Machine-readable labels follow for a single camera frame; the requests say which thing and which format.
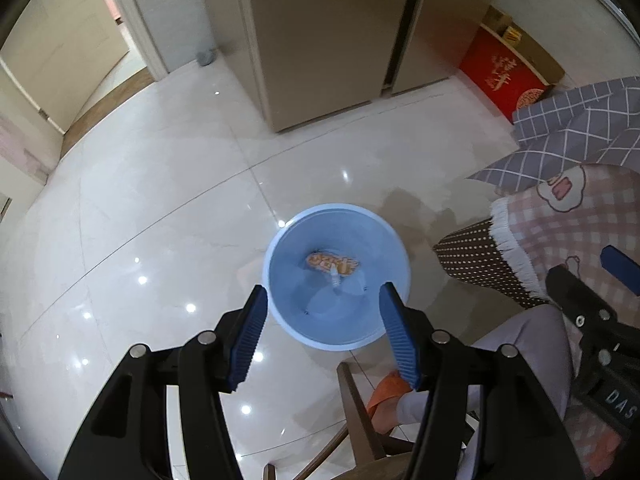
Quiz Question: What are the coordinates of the grey checked tablecloth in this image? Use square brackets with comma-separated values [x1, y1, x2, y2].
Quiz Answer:
[471, 76, 640, 194]

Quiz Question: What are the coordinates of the cream room door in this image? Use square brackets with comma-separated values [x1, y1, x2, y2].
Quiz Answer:
[1, 0, 128, 131]

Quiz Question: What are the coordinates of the brown polka dot cloth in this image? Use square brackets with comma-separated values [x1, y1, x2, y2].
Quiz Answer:
[433, 218, 550, 309]

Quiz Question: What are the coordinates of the brown cardboard box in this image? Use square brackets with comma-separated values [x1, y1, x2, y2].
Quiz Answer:
[483, 6, 565, 84]

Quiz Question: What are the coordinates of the wooden chair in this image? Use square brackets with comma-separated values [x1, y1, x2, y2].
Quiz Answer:
[294, 362, 414, 480]

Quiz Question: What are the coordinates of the red gift box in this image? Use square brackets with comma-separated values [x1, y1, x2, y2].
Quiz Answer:
[459, 25, 553, 122]

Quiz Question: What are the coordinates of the orange snack wrapper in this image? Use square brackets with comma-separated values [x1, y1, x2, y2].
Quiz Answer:
[306, 252, 360, 278]

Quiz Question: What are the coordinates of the light blue trash bin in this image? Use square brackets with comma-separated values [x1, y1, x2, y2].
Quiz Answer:
[262, 204, 411, 352]

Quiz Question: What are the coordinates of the orange slipper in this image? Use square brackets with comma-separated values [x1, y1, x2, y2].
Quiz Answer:
[367, 370, 411, 417]

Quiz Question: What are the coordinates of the beige double-door refrigerator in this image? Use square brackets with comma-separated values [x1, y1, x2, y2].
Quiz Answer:
[205, 0, 492, 131]

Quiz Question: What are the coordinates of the small grey object on floor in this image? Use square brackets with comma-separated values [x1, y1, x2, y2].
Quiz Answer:
[196, 49, 217, 67]

